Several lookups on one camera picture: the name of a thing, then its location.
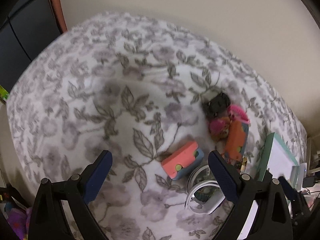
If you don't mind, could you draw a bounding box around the teal white cardboard box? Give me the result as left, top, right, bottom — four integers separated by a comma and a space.
254, 133, 299, 189

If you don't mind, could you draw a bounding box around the small orange blue toy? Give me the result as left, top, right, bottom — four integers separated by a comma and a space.
161, 141, 204, 180

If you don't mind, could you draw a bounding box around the black charger block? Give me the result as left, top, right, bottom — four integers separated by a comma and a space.
302, 176, 316, 188

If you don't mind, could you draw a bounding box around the pink brown dog figurine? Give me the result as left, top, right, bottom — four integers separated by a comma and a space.
209, 116, 231, 141

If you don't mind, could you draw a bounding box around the orange blue toy car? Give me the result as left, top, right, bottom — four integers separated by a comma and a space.
223, 120, 249, 161

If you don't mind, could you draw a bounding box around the pink smart wristband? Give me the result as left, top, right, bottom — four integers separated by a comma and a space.
227, 105, 250, 125

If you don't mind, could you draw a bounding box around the colourful clutter pile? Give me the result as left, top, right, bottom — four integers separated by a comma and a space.
1, 183, 32, 239

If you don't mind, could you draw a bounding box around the floral grey white blanket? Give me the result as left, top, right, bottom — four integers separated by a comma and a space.
7, 12, 306, 239

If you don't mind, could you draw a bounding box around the dark cabinet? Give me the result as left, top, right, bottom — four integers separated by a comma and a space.
1, 0, 66, 92

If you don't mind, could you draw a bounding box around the black toy car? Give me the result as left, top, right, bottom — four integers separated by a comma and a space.
202, 92, 231, 119

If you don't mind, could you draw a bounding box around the white power bank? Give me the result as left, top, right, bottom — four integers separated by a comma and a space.
296, 163, 307, 191

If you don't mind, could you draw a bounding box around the gold patterned lighter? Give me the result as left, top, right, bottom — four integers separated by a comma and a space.
235, 157, 248, 174

